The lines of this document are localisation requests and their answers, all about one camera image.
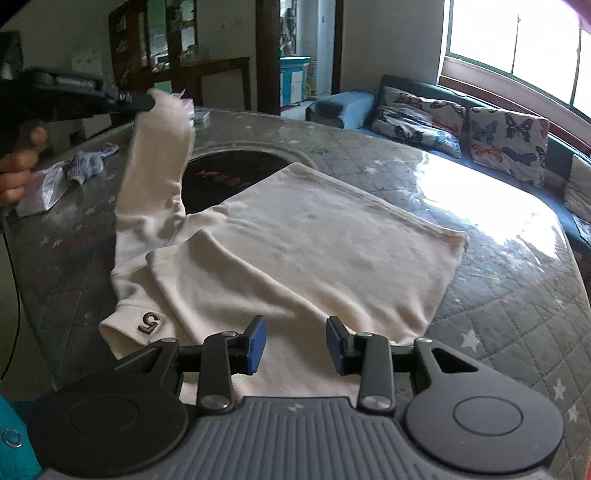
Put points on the pink tissue pack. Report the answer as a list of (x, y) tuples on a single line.
[(187, 108)]

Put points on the grey knitted sock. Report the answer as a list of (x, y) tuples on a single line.
[(83, 170)]

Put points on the plain grey pillow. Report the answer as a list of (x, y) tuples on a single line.
[(579, 189)]

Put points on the green framed window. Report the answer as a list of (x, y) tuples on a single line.
[(508, 37)]

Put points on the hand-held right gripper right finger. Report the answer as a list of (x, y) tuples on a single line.
[(336, 347)]

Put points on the dark wooden door frame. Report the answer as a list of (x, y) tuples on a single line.
[(268, 55)]

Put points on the white plastic bag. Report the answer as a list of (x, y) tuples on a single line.
[(41, 194)]

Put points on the dark wooden display cabinet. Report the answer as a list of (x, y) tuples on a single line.
[(134, 46)]

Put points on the small flat box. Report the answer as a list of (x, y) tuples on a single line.
[(202, 118)]

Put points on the butterfly print pillow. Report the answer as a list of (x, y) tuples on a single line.
[(508, 145), (415, 122)]

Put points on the round black induction cooktop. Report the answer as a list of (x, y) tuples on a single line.
[(221, 180)]

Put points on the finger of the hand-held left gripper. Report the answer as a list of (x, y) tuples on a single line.
[(136, 100)]

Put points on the light blue bathroom cabinet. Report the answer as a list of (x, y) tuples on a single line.
[(293, 81)]

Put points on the person's left hand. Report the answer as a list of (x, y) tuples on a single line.
[(18, 173)]

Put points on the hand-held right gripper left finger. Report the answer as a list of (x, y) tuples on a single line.
[(256, 344)]

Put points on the person's teal garment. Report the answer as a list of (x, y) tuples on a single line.
[(16, 443)]

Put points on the dark teal sofa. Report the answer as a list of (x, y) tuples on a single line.
[(556, 152)]

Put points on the grey knit work glove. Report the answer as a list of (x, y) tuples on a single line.
[(104, 154)]

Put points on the cream sweater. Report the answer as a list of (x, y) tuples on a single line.
[(300, 240)]

